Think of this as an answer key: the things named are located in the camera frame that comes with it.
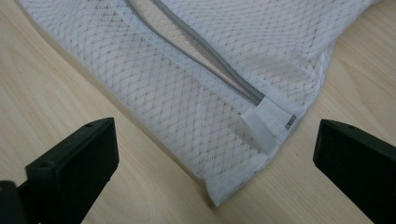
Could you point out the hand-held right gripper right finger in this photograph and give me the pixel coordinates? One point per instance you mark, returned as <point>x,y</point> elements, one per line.
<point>358,165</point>

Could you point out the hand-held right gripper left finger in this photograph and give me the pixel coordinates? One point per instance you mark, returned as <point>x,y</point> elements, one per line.
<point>71,168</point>

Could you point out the clear plastic bubble bag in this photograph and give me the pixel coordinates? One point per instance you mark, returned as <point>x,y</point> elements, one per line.
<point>155,93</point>

